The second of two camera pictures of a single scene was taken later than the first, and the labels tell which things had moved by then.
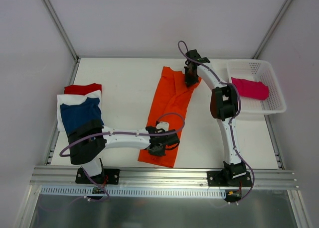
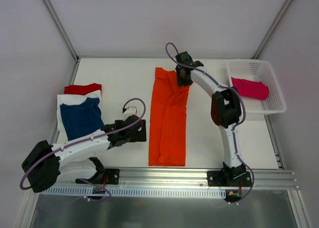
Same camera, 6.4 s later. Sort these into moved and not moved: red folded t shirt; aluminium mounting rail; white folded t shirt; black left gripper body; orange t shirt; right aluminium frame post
Moved: orange t shirt; black left gripper body
Not moved: white folded t shirt; aluminium mounting rail; red folded t shirt; right aluminium frame post
